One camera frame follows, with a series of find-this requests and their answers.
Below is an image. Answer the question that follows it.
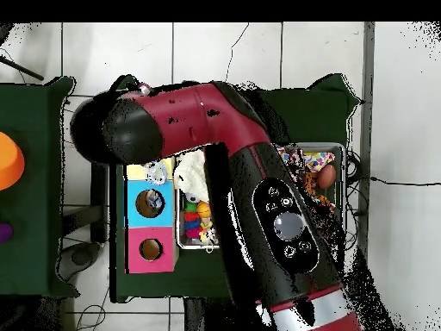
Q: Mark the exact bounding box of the shallow wire mesh bin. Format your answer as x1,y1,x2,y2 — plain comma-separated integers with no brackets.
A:
175,141,347,249

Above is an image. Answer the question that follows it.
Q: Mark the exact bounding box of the clear plastic bottle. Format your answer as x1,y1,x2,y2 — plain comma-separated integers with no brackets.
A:
144,159,171,186
144,191,165,214

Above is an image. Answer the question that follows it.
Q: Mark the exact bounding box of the small orange basketball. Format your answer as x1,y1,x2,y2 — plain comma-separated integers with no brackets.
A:
196,200,214,219

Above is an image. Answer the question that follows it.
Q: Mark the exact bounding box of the brown toy football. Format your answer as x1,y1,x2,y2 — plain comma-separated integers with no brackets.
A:
316,164,339,191

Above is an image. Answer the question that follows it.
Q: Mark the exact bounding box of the dark green side table cloth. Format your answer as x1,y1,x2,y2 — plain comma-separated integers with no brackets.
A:
0,75,78,299

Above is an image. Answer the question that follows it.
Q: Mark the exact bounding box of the grey round floor base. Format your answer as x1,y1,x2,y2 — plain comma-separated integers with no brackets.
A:
68,242,101,272

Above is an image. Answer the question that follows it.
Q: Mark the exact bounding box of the wooden box with three holes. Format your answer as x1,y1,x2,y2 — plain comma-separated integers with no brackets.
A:
122,159,179,275

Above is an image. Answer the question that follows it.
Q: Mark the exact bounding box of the cream knitted cloth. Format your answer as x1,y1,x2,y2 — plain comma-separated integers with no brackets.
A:
173,150,212,203

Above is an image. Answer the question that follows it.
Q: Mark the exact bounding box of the purple object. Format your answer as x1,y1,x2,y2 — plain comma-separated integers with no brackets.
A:
0,222,15,246

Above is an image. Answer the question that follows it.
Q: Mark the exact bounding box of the black upright panel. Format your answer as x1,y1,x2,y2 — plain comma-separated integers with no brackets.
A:
90,161,111,244

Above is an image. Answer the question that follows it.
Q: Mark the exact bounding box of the polka dot colourful cloth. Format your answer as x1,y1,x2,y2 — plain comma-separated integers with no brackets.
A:
278,147,336,194

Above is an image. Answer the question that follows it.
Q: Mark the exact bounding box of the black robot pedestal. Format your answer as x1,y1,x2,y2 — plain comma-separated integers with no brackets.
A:
182,296,239,331

